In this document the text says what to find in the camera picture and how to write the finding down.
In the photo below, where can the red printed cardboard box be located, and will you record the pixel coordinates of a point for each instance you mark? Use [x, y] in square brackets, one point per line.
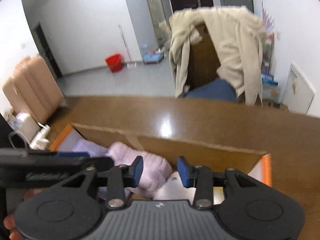
[200, 155]

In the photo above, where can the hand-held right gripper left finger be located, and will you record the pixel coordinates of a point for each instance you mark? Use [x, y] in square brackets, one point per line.
[137, 172]

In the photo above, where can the white mop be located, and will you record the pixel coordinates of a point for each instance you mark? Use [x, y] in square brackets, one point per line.
[126, 47]

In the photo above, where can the beige jacket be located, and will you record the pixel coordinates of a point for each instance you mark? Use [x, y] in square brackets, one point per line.
[232, 45]

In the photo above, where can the wooden chair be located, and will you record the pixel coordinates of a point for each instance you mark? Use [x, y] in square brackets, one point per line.
[203, 60]

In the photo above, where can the glass interior door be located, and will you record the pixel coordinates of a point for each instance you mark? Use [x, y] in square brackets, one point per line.
[155, 10]

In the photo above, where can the white power adapter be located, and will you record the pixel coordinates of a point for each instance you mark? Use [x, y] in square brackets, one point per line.
[31, 130]

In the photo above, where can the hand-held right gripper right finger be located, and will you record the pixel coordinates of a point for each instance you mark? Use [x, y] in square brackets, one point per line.
[183, 172]

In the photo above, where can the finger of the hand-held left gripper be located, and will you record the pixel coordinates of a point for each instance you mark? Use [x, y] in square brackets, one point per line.
[72, 154]
[97, 163]

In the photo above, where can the person's left hand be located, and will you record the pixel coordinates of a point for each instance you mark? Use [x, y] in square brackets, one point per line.
[11, 226]

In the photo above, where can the blue jeans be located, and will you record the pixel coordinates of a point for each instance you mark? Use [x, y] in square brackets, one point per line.
[212, 91]

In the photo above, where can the woven mat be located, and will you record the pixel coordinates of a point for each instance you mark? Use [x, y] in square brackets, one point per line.
[275, 105]

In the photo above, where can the red bucket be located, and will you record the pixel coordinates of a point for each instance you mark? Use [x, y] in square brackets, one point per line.
[114, 63]

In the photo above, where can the pink fluffy cloth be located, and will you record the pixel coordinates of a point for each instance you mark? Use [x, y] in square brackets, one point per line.
[152, 166]

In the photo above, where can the pink suitcase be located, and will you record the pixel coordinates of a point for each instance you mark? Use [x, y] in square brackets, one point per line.
[32, 90]

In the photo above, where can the blue stool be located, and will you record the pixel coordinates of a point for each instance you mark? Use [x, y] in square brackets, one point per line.
[153, 58]

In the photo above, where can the storage rack with bottles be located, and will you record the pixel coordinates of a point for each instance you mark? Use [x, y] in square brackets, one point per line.
[270, 80]

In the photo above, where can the white wall panel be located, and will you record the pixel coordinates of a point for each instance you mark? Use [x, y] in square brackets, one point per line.
[297, 90]

